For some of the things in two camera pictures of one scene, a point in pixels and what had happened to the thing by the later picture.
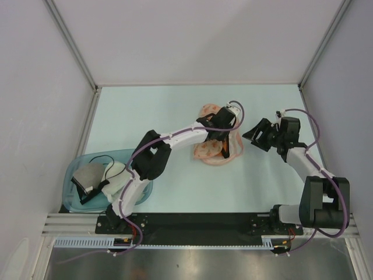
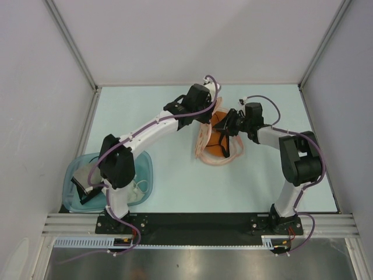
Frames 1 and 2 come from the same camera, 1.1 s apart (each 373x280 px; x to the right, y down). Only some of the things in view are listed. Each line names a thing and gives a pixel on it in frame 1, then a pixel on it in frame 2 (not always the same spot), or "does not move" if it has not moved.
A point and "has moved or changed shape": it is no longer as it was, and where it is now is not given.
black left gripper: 222,137 -> 206,119
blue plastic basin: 71,199 does not move
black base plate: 194,228 does not move
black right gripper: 264,126 -> 227,122
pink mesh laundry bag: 211,151 has moved or changed shape
